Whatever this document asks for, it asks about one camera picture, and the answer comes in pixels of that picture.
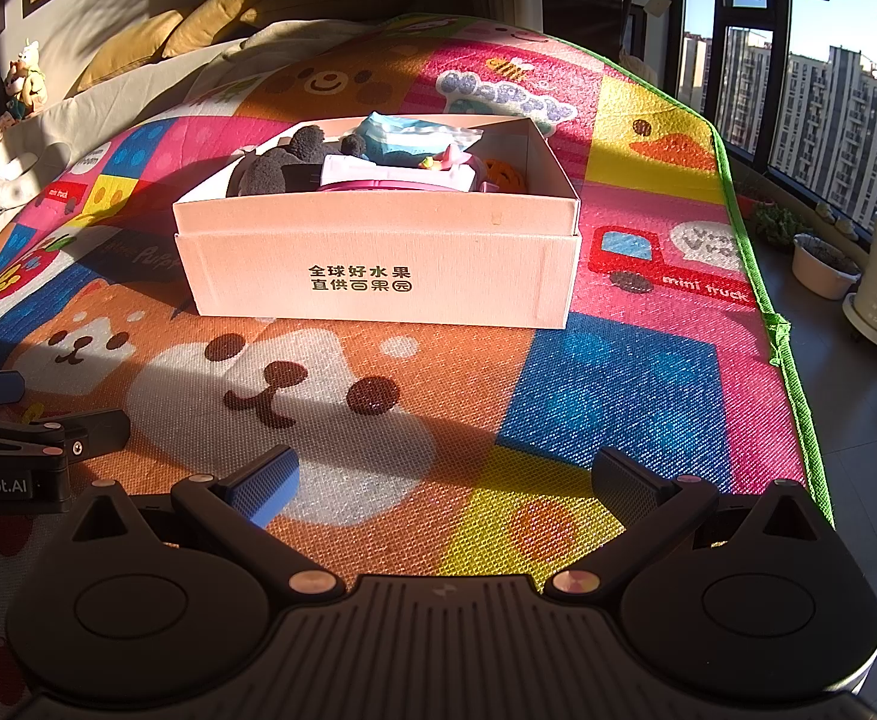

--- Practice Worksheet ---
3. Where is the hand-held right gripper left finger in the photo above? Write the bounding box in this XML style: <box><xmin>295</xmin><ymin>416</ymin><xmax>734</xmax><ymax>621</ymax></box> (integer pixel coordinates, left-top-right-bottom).
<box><xmin>71</xmin><ymin>444</ymin><xmax>344</xmax><ymax>605</ymax></box>

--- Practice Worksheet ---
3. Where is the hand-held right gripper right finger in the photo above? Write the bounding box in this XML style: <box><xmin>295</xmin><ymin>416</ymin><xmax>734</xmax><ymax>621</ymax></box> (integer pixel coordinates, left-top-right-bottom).
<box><xmin>543</xmin><ymin>446</ymin><xmax>822</xmax><ymax>601</ymax></box>

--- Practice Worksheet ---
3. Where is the white cardboard box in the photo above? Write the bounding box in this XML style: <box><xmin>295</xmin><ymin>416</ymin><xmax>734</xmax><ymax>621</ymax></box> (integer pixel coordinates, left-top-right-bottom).
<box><xmin>172</xmin><ymin>114</ymin><xmax>584</xmax><ymax>329</ymax></box>

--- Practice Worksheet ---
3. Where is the grey plush toy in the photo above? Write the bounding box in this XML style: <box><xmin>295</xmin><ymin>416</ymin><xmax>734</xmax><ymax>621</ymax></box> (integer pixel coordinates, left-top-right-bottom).
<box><xmin>236</xmin><ymin>126</ymin><xmax>368</xmax><ymax>197</ymax></box>

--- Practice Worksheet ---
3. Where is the blue wet cotton pack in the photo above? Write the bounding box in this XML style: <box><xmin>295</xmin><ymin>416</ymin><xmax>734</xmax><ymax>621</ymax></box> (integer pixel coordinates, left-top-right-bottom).
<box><xmin>355</xmin><ymin>112</ymin><xmax>485</xmax><ymax>166</ymax></box>

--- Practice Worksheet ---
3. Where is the colourful printed play mat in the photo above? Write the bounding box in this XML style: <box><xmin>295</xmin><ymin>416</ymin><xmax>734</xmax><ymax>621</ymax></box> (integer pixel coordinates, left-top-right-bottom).
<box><xmin>0</xmin><ymin>13</ymin><xmax>836</xmax><ymax>698</ymax></box>

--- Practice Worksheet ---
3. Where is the cream sofa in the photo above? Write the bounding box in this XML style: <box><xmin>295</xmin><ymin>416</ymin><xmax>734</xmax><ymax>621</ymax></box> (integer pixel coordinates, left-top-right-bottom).
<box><xmin>0</xmin><ymin>0</ymin><xmax>380</xmax><ymax>241</ymax></box>

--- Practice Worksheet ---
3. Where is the white basin pot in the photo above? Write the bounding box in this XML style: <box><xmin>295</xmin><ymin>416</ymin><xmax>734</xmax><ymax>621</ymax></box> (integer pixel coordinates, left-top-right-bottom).
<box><xmin>791</xmin><ymin>232</ymin><xmax>863</xmax><ymax>301</ymax></box>

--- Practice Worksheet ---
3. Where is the small plush doll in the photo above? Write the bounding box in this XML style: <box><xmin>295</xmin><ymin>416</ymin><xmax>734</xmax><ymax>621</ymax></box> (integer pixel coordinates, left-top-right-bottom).
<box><xmin>2</xmin><ymin>39</ymin><xmax>48</xmax><ymax>121</ymax></box>

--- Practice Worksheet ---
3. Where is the orange toy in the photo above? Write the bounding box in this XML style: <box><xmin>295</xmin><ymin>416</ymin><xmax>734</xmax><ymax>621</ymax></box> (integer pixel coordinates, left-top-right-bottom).
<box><xmin>479</xmin><ymin>157</ymin><xmax>527</xmax><ymax>192</ymax></box>

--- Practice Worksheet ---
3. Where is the yellow pillow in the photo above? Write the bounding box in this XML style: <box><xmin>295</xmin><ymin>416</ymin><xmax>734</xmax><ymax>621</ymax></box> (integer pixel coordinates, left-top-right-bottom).
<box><xmin>161</xmin><ymin>0</ymin><xmax>297</xmax><ymax>59</ymax></box>
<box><xmin>74</xmin><ymin>11</ymin><xmax>192</xmax><ymax>95</ymax></box>

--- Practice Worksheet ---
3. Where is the cream blanket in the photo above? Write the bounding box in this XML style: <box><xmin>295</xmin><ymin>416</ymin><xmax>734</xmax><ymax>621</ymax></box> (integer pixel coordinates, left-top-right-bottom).
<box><xmin>221</xmin><ymin>19</ymin><xmax>380</xmax><ymax>67</ymax></box>

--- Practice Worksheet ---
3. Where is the black framed window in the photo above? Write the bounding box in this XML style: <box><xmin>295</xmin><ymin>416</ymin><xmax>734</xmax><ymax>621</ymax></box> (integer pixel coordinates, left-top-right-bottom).
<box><xmin>678</xmin><ymin>0</ymin><xmax>877</xmax><ymax>241</ymax></box>

